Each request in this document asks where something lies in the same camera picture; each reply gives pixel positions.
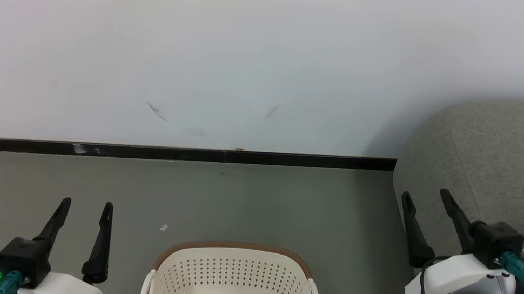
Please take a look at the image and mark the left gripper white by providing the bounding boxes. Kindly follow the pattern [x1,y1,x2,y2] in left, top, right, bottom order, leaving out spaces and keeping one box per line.
[0,185,129,294]

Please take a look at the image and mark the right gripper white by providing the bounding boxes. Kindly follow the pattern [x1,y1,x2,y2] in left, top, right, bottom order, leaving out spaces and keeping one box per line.
[385,182,524,294]

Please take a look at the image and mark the cream laundry basket brown rim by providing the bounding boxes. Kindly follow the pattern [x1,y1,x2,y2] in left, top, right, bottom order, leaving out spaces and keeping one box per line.
[140,227,332,294]

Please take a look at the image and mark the grey fabric sofa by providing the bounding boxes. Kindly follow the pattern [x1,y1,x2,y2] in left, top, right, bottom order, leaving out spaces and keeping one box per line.
[374,76,524,294]

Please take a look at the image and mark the dark baseboard strip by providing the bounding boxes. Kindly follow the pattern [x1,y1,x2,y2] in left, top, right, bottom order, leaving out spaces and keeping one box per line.
[0,97,398,221]

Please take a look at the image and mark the left black cable teal plug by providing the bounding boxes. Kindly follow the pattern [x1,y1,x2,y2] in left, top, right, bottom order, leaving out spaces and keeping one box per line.
[0,268,26,294]

